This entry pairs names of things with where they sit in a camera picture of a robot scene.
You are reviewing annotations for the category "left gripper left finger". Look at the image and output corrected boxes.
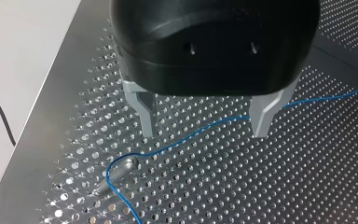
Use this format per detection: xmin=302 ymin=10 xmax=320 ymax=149
xmin=121 ymin=77 xmax=158 ymax=139

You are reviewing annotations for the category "metal post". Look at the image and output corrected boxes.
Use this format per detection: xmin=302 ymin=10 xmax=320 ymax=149
xmin=92 ymin=156 xmax=140 ymax=197

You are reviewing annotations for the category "blue cable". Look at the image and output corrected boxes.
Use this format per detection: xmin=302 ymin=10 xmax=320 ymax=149
xmin=105 ymin=74 xmax=358 ymax=224

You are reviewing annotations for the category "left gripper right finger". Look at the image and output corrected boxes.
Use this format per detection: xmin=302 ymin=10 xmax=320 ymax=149
xmin=249 ymin=74 xmax=302 ymax=139

